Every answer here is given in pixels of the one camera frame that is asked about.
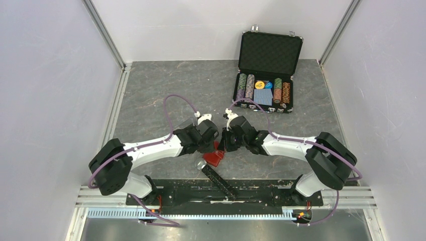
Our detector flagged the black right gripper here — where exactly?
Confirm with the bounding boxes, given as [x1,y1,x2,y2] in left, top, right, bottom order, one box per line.
[218,127,248,152]

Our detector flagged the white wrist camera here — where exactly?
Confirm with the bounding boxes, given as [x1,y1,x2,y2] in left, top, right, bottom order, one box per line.
[194,111,212,125]
[223,108,239,131]

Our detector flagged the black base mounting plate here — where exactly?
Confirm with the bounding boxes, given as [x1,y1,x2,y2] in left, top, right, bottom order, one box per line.
[142,179,324,215]

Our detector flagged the black microphone with silver grille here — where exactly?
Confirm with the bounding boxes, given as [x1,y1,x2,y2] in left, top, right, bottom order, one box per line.
[195,159,238,201]

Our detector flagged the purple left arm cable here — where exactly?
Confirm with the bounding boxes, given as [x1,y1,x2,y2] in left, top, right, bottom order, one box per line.
[87,94,200,227]

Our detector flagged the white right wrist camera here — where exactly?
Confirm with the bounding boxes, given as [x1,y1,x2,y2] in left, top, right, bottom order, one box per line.
[223,108,239,131]

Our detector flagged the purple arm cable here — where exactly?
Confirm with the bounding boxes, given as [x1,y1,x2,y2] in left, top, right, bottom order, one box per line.
[87,94,200,227]
[226,98,363,227]

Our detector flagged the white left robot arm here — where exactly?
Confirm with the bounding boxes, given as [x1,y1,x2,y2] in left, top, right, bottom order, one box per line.
[88,119,219,205]

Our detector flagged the black poker chip case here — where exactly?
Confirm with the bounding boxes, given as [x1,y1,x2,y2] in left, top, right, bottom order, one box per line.
[232,25,303,113]

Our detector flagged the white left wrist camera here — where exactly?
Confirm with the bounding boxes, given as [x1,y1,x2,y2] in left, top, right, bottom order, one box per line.
[194,111,212,125]

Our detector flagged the yellow dealer button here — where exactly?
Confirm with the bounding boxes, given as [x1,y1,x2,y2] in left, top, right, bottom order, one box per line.
[254,81,265,89]

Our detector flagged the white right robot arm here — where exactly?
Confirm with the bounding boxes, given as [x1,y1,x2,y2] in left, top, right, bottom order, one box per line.
[219,113,357,205]

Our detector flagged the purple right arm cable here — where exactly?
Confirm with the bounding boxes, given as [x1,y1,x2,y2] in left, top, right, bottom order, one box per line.
[226,98,363,227]

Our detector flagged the blue playing card deck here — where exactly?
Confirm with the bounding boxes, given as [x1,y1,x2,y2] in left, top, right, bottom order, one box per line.
[253,88,273,105]

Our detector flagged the red leather card holder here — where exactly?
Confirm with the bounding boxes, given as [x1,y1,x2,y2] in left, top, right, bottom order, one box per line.
[202,141,225,167]

